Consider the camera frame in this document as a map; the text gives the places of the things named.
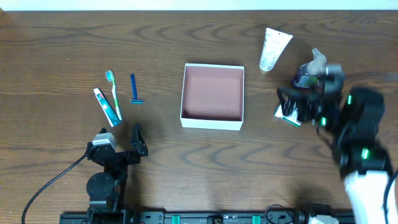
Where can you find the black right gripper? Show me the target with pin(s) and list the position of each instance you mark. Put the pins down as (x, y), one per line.
(306, 104)

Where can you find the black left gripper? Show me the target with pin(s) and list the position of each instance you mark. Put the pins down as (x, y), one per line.
(123, 156)

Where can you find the purple soap pump bottle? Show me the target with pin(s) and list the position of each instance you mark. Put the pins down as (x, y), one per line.
(307, 73)

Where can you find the white lotion tube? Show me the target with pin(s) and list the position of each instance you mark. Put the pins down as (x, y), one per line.
(274, 44)

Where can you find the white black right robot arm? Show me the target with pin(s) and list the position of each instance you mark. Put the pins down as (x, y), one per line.
(353, 121)

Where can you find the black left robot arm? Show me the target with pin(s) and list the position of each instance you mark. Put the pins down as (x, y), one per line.
(106, 189)

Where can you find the teal white toothpaste tube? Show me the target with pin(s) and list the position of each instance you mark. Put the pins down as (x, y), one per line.
(111, 116)

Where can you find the green white soap box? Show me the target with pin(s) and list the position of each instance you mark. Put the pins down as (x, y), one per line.
(287, 117)

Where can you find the blue disposable razor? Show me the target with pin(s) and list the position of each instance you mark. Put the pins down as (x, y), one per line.
(135, 100)

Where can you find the green white toothbrush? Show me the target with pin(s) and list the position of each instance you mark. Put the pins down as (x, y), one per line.
(110, 78)

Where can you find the white box with pink interior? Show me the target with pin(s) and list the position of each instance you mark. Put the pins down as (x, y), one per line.
(212, 97)

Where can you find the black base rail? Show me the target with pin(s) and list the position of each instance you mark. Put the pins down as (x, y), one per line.
(273, 216)

